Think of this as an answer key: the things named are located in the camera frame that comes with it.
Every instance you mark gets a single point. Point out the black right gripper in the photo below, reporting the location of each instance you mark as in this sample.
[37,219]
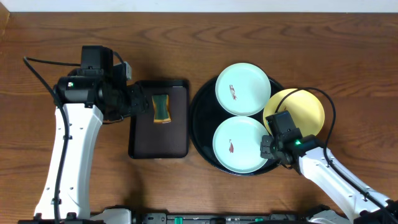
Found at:
[265,150]

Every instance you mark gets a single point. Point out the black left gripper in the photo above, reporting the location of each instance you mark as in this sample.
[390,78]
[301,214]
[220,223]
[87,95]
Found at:
[140,101]

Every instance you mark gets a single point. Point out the yellow plate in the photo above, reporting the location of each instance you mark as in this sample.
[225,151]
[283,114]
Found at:
[305,109]

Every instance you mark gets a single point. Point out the green yellow sponge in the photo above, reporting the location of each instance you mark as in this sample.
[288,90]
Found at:
[161,108]

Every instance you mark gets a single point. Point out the mint green plate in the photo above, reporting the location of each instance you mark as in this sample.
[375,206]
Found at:
[243,89]
[236,144]

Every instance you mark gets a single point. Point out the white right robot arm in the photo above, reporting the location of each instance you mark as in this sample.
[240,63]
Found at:
[311,159]

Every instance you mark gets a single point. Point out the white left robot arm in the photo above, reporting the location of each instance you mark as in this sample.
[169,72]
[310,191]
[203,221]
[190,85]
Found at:
[83,105]

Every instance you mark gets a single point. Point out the black rectangular tray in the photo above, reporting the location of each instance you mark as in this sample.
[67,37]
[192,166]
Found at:
[150,140]

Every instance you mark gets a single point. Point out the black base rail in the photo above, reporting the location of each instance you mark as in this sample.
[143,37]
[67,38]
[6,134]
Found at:
[163,218]

